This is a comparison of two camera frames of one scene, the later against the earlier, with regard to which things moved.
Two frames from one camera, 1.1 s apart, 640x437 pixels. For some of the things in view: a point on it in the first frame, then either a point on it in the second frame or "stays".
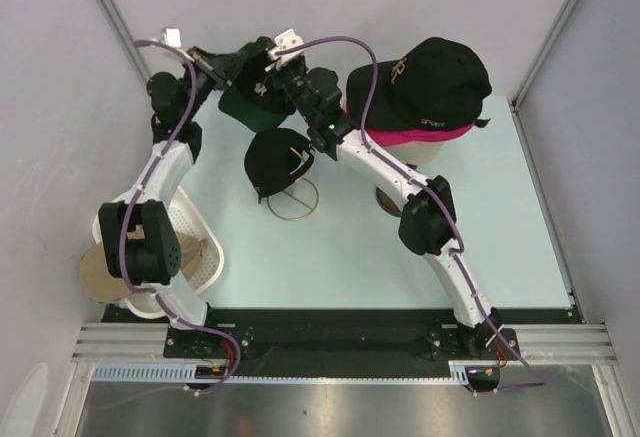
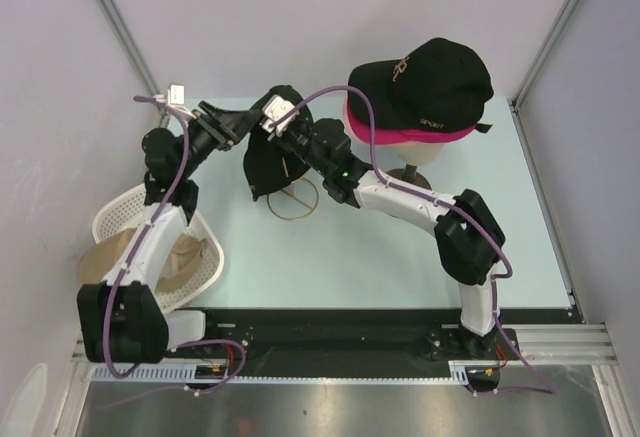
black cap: x=437 y=85 stays
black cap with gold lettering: x=271 y=156 stays
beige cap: x=98 y=284 stays
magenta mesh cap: x=389 y=137 stays
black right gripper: x=277 y=74 -> x=281 y=140
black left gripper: x=219 y=69 -> x=231 y=127
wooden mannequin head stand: x=412 y=156 stays
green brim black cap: x=256 y=94 -> x=267 y=156
